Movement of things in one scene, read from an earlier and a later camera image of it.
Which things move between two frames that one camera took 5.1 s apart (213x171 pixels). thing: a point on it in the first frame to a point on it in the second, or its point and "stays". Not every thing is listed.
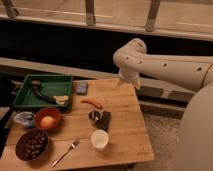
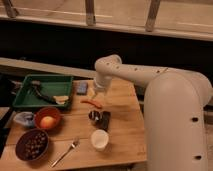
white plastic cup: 99,138 stays
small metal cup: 94,115 stays
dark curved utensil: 35,85 stays
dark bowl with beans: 31,144 stays
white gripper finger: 118,81 to 95,94
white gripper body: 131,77 to 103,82
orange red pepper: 93,102 stays
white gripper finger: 138,84 to 104,95
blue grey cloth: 25,118 stays
